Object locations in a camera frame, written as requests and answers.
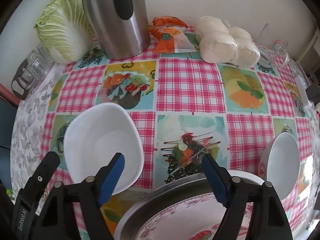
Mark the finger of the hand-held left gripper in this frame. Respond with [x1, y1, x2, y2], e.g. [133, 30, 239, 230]
[15, 151, 61, 215]

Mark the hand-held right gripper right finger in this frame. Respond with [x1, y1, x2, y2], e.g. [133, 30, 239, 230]
[201, 154, 293, 240]

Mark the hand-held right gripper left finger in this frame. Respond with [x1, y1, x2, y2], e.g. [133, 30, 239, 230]
[37, 152, 125, 240]

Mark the small white plate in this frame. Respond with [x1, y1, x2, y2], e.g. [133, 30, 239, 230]
[226, 170, 266, 184]

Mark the white square bowl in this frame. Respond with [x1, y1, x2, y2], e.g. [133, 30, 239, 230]
[63, 102, 145, 196]

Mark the large steel basin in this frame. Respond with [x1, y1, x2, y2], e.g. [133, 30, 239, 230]
[114, 172, 253, 240]

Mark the floral strawberry plate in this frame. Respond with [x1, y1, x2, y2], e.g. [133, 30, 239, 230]
[135, 192, 253, 240]

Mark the white bowl strawberry print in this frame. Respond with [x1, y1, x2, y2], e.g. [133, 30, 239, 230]
[259, 132, 300, 200]

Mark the grey leaf patterned cloth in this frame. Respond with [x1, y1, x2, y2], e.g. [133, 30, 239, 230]
[10, 72, 69, 193]

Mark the pink checked tablecloth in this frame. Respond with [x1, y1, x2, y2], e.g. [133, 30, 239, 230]
[42, 25, 318, 240]

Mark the clear drinking glass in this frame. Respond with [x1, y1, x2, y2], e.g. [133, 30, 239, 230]
[24, 50, 54, 80]
[36, 42, 55, 63]

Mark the white box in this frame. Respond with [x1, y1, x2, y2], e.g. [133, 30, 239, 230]
[294, 75, 309, 105]

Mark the black device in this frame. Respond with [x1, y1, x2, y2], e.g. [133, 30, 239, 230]
[306, 84, 320, 101]

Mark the napa cabbage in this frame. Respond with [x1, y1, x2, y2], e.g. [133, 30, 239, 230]
[34, 0, 94, 63]

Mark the bag of steamed buns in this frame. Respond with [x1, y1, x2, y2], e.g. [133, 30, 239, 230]
[194, 16, 260, 68]

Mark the glass mug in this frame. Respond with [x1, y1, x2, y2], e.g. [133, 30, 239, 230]
[257, 23, 290, 68]

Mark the orange snack packet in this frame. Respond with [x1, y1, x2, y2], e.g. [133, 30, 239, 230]
[149, 26, 198, 53]
[152, 16, 188, 29]

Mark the stainless steel thermos jug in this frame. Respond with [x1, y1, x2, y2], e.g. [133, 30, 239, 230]
[81, 0, 151, 60]

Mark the glass teapot black handle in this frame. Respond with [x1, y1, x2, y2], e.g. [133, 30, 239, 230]
[11, 60, 48, 101]

